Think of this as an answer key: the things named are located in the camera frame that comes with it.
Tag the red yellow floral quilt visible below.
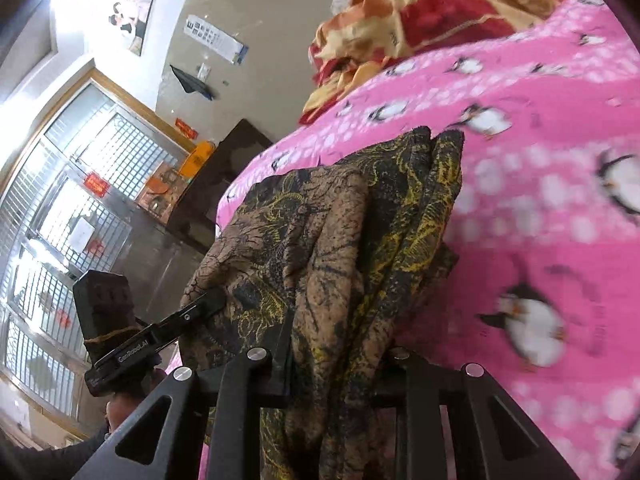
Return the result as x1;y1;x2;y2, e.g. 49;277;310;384
299;0;563;126

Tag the metal grille door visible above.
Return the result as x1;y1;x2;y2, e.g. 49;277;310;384
1;80;201;434

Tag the dark wall-mounted holder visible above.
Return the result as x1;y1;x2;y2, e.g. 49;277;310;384
170;65;216;101

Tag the pink penguin blanket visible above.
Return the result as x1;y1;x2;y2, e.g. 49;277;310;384
216;0;639;479

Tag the white wall poster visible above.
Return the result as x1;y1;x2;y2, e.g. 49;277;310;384
183;14;248;65

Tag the person's left hand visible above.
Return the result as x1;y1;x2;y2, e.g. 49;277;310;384
105;368;167;432

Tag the dark wooden cabinet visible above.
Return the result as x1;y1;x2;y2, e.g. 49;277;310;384
166;118;272;255

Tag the orange bag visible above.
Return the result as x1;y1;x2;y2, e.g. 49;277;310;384
178;141;216;179

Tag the framed wall photo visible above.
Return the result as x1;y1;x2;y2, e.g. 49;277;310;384
106;0;154;56

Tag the brown yellow patterned garment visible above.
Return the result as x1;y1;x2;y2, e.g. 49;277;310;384
179;127;464;479

